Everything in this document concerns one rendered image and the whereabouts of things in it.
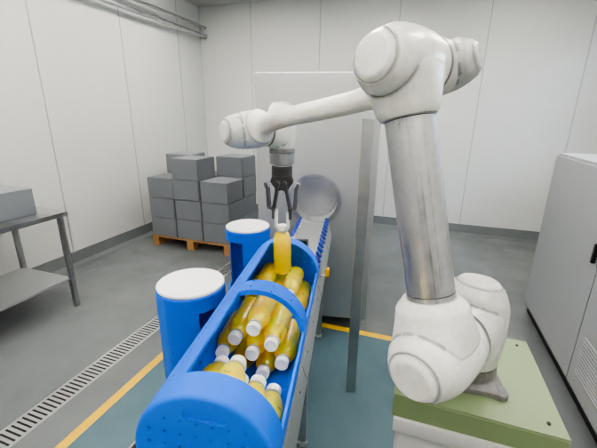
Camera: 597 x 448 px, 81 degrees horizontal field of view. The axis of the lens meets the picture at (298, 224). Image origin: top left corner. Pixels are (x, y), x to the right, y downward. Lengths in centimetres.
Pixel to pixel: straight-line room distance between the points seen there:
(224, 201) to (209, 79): 295
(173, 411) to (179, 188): 405
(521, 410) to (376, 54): 85
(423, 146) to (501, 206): 522
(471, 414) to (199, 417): 61
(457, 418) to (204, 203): 392
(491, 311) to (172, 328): 113
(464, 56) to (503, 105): 489
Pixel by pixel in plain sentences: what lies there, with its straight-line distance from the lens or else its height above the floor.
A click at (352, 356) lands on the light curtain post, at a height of 27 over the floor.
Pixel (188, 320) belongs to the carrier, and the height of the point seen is 94.
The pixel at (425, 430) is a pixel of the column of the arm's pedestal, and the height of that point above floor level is 99.
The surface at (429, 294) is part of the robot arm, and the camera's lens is 76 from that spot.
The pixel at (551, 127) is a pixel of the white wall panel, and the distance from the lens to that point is 588.
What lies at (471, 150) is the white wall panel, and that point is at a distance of 572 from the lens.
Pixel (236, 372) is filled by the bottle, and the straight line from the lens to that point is 84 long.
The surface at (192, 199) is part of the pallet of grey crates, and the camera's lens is 460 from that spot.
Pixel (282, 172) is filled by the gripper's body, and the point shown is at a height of 152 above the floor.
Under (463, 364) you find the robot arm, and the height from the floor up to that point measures 126.
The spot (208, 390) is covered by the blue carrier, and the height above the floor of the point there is 123.
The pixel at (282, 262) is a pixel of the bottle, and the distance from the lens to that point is 134.
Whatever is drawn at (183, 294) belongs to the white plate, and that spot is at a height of 104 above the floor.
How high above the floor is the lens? 171
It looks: 17 degrees down
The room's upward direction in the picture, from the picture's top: 1 degrees clockwise
